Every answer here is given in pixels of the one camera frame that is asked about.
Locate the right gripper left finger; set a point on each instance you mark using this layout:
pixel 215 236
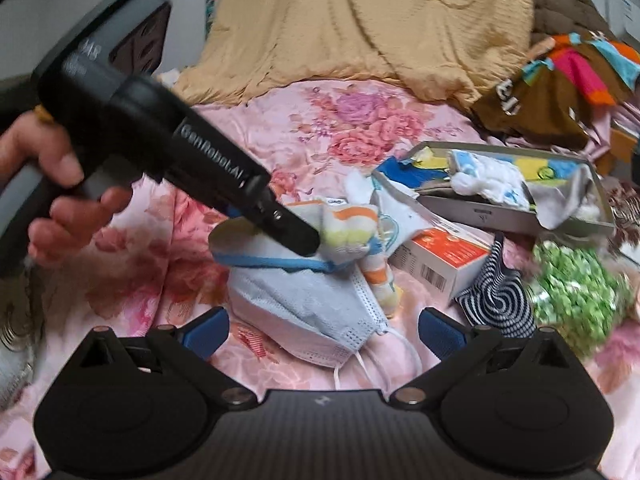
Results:
pixel 205 334

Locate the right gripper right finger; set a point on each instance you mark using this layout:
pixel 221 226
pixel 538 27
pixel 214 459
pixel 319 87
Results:
pixel 442 335

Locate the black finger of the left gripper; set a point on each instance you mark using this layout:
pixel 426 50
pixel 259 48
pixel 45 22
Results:
pixel 281 224

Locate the black white striped sock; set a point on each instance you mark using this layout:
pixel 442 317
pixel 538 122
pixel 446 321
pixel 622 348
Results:
pixel 497 297

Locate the striped colourful sock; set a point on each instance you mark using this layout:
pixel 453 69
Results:
pixel 351 234

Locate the grey face mask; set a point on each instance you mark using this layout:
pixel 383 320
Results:
pixel 319 317

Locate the white blue printed cloth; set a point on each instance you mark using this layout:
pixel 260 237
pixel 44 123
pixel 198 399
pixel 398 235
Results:
pixel 501 183

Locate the person left hand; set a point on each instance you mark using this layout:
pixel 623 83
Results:
pixel 72 221

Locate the white orange box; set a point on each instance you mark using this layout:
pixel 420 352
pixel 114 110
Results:
pixel 444 263

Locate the green pellets plastic bag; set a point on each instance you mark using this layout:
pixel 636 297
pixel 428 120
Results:
pixel 572 290

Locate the cartoon colourful tray towel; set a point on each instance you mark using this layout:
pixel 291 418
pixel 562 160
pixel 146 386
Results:
pixel 426 167

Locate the grey metal tray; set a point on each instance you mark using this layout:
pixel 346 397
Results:
pixel 439 198

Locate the white gold ornate bedspread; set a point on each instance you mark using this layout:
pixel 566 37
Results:
pixel 623 199

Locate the yellow quilt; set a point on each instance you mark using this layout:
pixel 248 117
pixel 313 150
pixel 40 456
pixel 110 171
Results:
pixel 438 49

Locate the brown multicolour striped blanket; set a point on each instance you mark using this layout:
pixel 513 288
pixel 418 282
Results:
pixel 564 97

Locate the brown padded jacket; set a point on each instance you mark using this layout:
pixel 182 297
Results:
pixel 560 17

